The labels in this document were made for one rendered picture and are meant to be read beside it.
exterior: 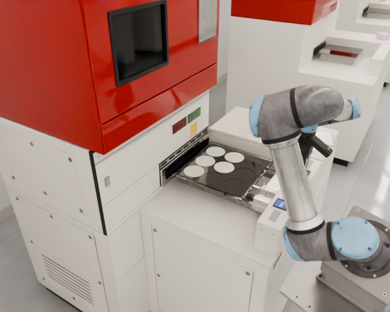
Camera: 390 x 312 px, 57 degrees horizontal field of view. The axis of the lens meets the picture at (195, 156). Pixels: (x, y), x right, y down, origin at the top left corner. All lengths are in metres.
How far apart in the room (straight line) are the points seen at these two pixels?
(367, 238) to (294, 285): 0.38
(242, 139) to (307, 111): 0.95
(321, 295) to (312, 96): 0.71
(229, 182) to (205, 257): 0.36
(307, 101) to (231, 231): 0.74
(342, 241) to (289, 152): 0.29
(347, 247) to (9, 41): 1.27
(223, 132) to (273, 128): 0.95
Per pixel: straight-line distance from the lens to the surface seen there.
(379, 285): 1.34
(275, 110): 1.02
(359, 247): 1.13
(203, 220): 1.59
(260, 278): 1.50
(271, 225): 1.39
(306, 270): 1.46
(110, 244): 1.60
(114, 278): 1.76
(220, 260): 1.55
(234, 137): 1.94
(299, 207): 1.13
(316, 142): 1.59
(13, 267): 2.77
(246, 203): 1.66
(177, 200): 1.70
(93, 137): 1.29
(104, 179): 1.41
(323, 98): 1.03
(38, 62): 1.36
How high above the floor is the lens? 1.89
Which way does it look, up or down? 32 degrees down
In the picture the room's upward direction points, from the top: straight up
